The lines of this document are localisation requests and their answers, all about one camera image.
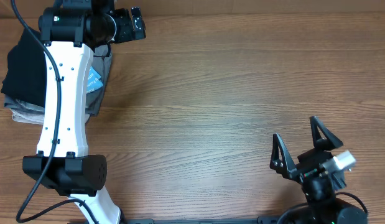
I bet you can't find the black t-shirt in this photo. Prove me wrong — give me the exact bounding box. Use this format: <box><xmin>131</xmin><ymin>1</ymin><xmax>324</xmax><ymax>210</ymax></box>
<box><xmin>1</xmin><ymin>29</ymin><xmax>47</xmax><ymax>107</ymax></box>

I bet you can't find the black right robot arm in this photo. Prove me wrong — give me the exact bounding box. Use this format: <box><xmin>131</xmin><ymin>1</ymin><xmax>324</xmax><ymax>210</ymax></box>
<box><xmin>269</xmin><ymin>116</ymin><xmax>369</xmax><ymax>224</ymax></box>

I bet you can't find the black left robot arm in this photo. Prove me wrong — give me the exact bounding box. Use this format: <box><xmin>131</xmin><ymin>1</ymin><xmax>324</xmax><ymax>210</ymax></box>
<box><xmin>22</xmin><ymin>1</ymin><xmax>146</xmax><ymax>223</ymax></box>

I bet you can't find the folded grey garment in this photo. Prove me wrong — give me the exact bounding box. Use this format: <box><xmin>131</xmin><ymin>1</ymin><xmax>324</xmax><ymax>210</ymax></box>
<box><xmin>4</xmin><ymin>45</ymin><xmax>112</xmax><ymax>116</ymax></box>

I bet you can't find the folded light blue garment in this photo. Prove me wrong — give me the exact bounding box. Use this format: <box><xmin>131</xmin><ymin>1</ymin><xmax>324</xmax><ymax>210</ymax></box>
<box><xmin>86</xmin><ymin>67</ymin><xmax>103</xmax><ymax>93</ymax></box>

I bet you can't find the folded beige garment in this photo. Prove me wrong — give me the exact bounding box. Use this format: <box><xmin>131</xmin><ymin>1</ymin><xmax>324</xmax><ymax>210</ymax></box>
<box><xmin>10</xmin><ymin>107</ymin><xmax>91</xmax><ymax>126</ymax></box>

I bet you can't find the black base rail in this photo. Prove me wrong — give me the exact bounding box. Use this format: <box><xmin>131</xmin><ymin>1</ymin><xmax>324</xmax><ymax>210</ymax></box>
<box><xmin>120</xmin><ymin>216</ymin><xmax>279</xmax><ymax>224</ymax></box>

